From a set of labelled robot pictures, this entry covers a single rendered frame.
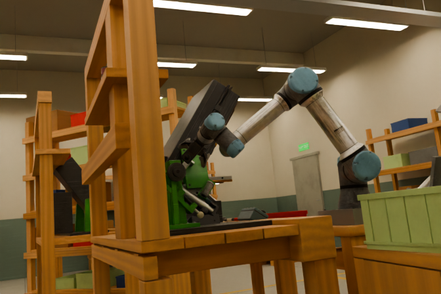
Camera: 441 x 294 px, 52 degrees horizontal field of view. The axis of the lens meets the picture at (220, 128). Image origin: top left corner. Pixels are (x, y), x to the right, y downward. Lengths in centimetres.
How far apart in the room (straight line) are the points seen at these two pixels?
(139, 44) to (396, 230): 99
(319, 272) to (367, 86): 802
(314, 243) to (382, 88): 769
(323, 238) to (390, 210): 35
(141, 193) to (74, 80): 1011
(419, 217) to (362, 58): 846
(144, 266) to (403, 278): 75
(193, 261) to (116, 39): 96
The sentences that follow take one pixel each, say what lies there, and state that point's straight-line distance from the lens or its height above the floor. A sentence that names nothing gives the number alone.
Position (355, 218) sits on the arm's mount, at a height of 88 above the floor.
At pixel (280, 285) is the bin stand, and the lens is 231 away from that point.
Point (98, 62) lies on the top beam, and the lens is 271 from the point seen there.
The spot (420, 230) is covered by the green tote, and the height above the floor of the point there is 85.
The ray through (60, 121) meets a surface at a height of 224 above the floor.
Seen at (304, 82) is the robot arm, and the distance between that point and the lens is 188.
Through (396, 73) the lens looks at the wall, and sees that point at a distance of 904.
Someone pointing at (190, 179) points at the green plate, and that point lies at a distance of 216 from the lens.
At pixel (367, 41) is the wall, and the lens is 967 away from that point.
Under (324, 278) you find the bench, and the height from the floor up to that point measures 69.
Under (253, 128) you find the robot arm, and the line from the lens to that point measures 197.
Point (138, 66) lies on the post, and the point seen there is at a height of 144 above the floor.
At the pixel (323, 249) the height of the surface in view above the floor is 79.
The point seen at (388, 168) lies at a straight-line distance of 836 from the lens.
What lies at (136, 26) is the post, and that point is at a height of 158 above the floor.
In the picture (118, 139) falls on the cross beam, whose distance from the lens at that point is 157.
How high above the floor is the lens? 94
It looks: 11 degrees up
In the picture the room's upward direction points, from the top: 5 degrees counter-clockwise
